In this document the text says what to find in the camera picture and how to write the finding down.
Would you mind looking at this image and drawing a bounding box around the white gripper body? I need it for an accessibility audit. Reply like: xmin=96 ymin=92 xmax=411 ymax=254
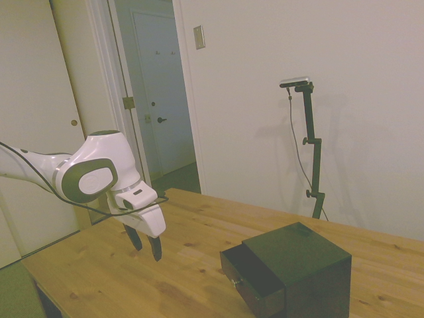
xmin=107 ymin=190 xmax=167 ymax=239

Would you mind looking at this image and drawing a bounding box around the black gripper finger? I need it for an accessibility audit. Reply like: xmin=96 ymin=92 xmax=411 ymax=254
xmin=147 ymin=235 xmax=163 ymax=262
xmin=123 ymin=223 xmax=143 ymax=252

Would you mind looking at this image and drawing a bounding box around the dark wooden drawer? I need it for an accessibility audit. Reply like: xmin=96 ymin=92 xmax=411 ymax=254
xmin=220 ymin=244 xmax=286 ymax=318

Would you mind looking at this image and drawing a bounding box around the dark wooden drawer cabinet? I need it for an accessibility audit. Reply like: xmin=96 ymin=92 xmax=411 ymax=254
xmin=242 ymin=221 xmax=352 ymax=318

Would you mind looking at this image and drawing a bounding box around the white hallway door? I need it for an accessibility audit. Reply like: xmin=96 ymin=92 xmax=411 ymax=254
xmin=131 ymin=11 xmax=197 ymax=178

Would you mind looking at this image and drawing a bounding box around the white sliding closet door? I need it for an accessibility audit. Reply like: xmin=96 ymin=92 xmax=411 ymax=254
xmin=0 ymin=0 xmax=87 ymax=269

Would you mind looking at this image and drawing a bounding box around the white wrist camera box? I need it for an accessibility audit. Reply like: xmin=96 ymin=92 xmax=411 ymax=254
xmin=115 ymin=187 xmax=158 ymax=211

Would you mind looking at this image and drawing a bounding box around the black camera stand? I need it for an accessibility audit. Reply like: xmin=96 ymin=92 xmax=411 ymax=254
xmin=293 ymin=81 xmax=327 ymax=220

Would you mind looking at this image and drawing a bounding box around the metal wall switch plate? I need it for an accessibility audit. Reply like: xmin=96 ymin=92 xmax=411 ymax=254
xmin=193 ymin=25 xmax=206 ymax=50

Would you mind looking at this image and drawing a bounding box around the grey exterior camera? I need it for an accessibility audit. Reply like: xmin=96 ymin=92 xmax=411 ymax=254
xmin=279 ymin=76 xmax=311 ymax=89

